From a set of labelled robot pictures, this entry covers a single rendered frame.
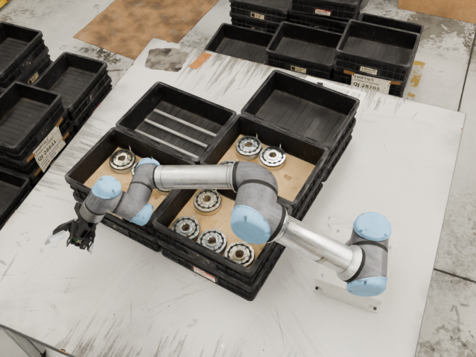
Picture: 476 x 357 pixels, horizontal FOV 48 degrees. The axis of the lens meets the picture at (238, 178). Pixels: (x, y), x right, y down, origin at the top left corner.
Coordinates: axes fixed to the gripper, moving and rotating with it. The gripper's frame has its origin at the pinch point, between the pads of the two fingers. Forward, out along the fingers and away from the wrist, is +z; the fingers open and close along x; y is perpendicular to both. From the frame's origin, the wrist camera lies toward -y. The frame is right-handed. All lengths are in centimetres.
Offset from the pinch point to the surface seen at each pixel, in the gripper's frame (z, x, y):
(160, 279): 1.5, 35.1, 6.1
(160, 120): -19, 33, -60
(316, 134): -54, 84, -36
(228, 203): -28, 51, -11
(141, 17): 36, 70, -260
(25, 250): 29.0, -5.6, -18.1
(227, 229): -25, 49, 0
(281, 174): -42, 68, -19
